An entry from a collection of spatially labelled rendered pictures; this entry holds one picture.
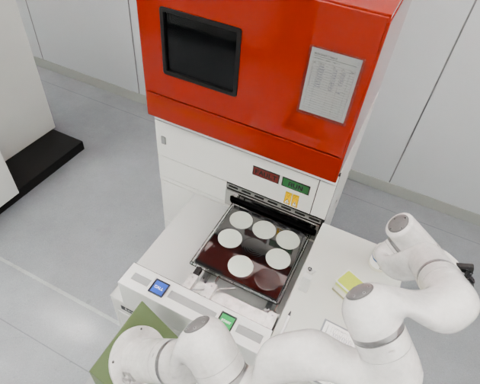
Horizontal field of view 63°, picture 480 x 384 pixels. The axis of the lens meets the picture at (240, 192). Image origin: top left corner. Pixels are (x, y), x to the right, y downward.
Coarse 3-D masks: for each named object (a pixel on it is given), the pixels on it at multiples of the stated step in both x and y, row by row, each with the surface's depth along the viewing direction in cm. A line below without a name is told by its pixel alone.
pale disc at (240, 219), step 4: (236, 212) 172; (240, 212) 172; (244, 212) 172; (232, 216) 170; (236, 216) 170; (240, 216) 170; (244, 216) 171; (248, 216) 171; (232, 220) 169; (236, 220) 169; (240, 220) 169; (244, 220) 169; (248, 220) 169; (252, 220) 169; (232, 224) 167; (236, 224) 167; (240, 224) 167; (244, 224) 168; (248, 224) 168; (240, 228) 166; (244, 228) 166
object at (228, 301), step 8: (200, 288) 147; (216, 296) 145; (224, 296) 145; (232, 296) 145; (224, 304) 143; (232, 304) 143; (240, 304) 143; (240, 312) 141; (248, 312) 141; (256, 312) 142; (264, 312) 142; (256, 320) 139; (264, 320) 140
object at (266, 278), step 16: (240, 208) 174; (224, 224) 167; (256, 240) 162; (272, 240) 163; (304, 240) 164; (208, 256) 155; (224, 256) 155; (256, 256) 156; (224, 272) 150; (256, 272) 151; (272, 272) 152; (288, 272) 152; (256, 288) 146; (272, 288) 147
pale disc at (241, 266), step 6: (234, 258) 155; (240, 258) 155; (246, 258) 155; (228, 264) 152; (234, 264) 153; (240, 264) 153; (246, 264) 153; (252, 264) 153; (234, 270) 151; (240, 270) 151; (246, 270) 151; (240, 276) 149
